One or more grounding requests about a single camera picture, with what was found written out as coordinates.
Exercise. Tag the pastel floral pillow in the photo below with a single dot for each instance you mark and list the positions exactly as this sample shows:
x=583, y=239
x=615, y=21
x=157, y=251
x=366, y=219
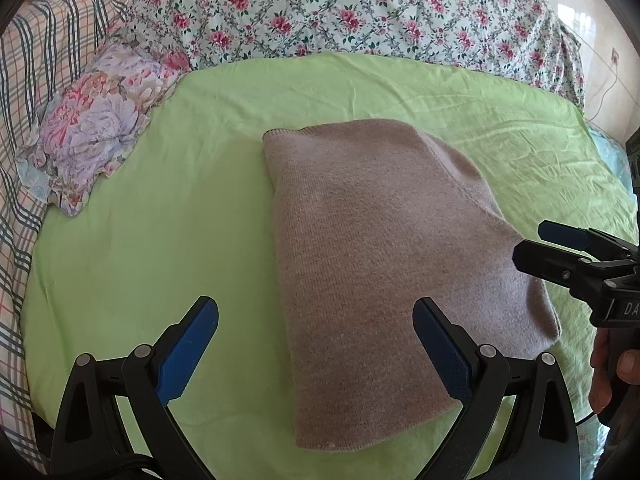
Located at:
x=95, y=120

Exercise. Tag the floral quilt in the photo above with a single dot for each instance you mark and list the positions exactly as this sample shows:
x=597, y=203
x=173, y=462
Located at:
x=350, y=5

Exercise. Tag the wall socket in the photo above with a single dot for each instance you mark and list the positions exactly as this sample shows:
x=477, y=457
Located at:
x=616, y=56

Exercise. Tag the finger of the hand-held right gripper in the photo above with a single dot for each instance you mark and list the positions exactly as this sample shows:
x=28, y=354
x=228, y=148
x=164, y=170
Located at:
x=562, y=232
x=545, y=260

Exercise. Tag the beige knit sweater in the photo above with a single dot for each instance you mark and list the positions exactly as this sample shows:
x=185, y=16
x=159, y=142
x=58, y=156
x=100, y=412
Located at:
x=375, y=260

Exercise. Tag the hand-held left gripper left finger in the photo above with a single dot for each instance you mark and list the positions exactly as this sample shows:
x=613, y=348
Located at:
x=185, y=350

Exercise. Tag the person's right hand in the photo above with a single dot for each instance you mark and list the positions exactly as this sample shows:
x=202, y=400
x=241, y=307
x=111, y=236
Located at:
x=599, y=375

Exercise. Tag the plaid blanket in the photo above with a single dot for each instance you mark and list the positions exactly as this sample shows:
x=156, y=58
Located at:
x=30, y=60

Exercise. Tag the light blue cloth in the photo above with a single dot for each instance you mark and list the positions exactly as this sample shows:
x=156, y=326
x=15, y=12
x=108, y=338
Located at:
x=607, y=155

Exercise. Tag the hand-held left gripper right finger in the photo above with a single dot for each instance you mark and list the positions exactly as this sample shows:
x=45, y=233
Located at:
x=445, y=355

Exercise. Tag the green bed sheet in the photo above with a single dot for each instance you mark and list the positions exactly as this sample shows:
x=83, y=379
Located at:
x=175, y=210

